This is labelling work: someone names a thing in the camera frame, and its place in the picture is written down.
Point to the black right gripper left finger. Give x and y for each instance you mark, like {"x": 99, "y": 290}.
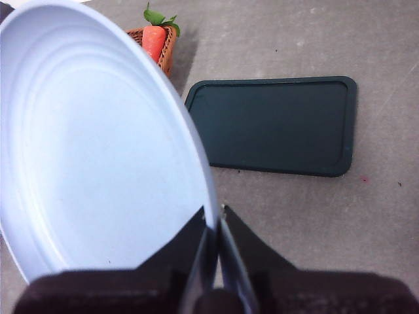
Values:
{"x": 131, "y": 292}

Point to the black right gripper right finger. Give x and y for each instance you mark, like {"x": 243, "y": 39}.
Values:
{"x": 311, "y": 294}

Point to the blue round plate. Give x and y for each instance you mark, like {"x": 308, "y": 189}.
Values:
{"x": 98, "y": 147}

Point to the black rectangular tray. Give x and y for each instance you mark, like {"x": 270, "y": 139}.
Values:
{"x": 271, "y": 127}

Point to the brown wicker basket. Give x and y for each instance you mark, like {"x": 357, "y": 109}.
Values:
{"x": 168, "y": 54}

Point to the orange carrot with green leaves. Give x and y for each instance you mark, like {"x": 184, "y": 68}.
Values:
{"x": 153, "y": 41}

